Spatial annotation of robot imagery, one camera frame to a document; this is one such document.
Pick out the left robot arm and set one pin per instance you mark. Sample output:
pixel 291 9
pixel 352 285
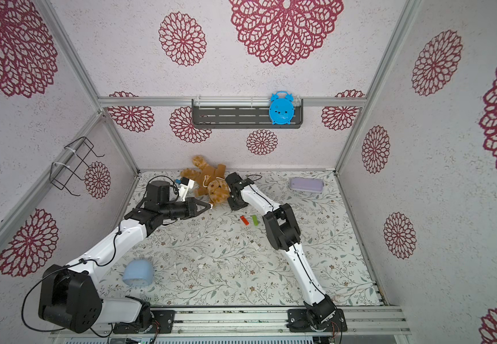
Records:
pixel 69 296

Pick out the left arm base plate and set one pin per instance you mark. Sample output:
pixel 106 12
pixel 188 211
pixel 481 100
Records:
pixel 152 322

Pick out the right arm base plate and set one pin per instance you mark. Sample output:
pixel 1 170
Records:
pixel 303 320

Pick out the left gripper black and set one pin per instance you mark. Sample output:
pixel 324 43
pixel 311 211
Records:
pixel 192 211

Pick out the black wire wall rack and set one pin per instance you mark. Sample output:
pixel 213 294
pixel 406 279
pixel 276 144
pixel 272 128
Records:
pixel 61 173

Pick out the aluminium front rail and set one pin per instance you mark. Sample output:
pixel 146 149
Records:
pixel 384 322

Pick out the light blue cup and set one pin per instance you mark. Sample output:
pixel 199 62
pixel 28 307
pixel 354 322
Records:
pixel 139 273

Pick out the brown teddy bear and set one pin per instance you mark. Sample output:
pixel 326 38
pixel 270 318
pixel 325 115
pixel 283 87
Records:
pixel 210 179

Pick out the purple rectangular case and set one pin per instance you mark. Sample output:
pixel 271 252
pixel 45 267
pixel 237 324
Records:
pixel 314 186

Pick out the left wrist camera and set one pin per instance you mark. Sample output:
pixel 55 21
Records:
pixel 184 185

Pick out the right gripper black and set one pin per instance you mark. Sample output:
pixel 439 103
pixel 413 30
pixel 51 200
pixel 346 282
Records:
pixel 235 191

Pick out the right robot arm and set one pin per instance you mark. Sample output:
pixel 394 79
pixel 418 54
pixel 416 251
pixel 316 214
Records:
pixel 284 235

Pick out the blue alarm clock toy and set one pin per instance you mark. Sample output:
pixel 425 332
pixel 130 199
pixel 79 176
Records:
pixel 281 108

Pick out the red usb drive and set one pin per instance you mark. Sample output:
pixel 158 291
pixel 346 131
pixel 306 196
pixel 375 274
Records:
pixel 244 220

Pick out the grey wall shelf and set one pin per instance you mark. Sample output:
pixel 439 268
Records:
pixel 241 117

